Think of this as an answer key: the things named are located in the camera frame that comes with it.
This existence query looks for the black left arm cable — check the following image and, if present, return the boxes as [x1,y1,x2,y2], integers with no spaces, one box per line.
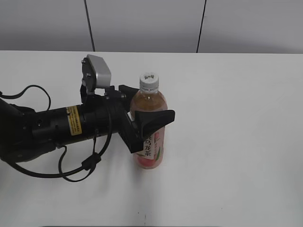
[0,85,112,183]

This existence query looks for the white bottle cap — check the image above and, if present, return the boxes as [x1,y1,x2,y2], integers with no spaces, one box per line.
[139,72,160,90]

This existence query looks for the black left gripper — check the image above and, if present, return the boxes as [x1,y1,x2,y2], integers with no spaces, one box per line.
[80,85,175,153]

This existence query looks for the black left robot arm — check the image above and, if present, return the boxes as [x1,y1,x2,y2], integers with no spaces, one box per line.
[0,85,175,163]

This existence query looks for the pink peach tea bottle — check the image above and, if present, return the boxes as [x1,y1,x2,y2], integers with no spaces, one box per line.
[129,87,169,170]

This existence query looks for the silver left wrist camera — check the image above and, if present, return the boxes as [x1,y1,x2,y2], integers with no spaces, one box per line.
[81,54,111,95]

